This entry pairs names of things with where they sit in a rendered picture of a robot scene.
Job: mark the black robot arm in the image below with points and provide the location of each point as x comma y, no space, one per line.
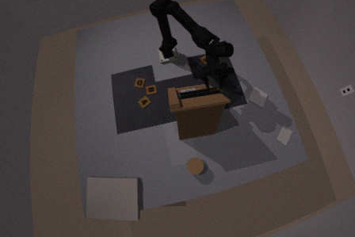
200,35

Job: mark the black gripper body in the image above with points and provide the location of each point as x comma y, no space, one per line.
201,74

